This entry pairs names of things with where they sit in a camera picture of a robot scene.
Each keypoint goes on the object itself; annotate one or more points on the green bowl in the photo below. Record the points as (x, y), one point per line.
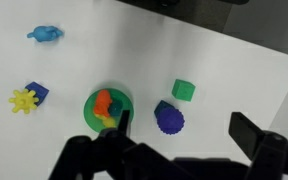
(90, 115)

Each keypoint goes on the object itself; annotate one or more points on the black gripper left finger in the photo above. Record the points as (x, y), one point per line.
(124, 122)

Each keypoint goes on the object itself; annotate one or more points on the orange figure toy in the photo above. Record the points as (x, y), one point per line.
(102, 101)

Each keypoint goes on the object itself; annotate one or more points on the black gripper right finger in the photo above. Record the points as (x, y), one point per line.
(245, 132)

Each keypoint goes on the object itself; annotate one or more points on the green cube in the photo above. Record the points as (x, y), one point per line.
(183, 90)

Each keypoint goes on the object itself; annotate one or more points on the dark blue cube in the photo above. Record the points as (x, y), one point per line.
(161, 108)

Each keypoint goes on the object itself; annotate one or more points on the yellow spiky gear toy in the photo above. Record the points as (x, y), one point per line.
(23, 101)

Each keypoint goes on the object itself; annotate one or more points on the light blue turtle toy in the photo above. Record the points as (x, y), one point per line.
(44, 33)

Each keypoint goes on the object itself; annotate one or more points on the purple spiky ball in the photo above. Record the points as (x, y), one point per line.
(170, 121)

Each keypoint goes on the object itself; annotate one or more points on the small dark teal toy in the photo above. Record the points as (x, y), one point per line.
(115, 108)

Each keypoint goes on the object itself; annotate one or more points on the small yellow toy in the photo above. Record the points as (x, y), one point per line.
(109, 122)

